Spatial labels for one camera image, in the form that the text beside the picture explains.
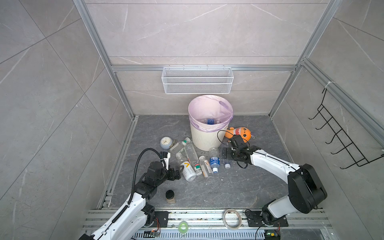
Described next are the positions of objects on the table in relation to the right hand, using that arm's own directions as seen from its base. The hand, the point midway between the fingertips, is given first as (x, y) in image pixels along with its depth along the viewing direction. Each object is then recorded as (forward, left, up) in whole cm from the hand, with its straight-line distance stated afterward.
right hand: (228, 152), depth 91 cm
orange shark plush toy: (+13, -13, +3) cm, 18 cm away
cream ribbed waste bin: (+4, +12, +8) cm, 15 cm away
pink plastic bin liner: (+24, +10, +17) cm, 31 cm away
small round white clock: (+9, +40, -1) cm, 42 cm away
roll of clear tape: (-36, +7, -4) cm, 37 cm away
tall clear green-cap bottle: (-1, +22, -3) cm, 22 cm away
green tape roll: (-38, +27, -6) cm, 47 cm away
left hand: (-9, +31, +5) cm, 33 cm away
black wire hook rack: (-20, -45, +27) cm, 56 cm away
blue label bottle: (+22, +11, +6) cm, 25 cm away
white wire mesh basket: (+43, +18, +24) cm, 53 cm away
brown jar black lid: (-26, +33, +4) cm, 43 cm away
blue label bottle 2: (-6, +9, -1) cm, 11 cm away
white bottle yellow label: (-12, +25, 0) cm, 27 cm away
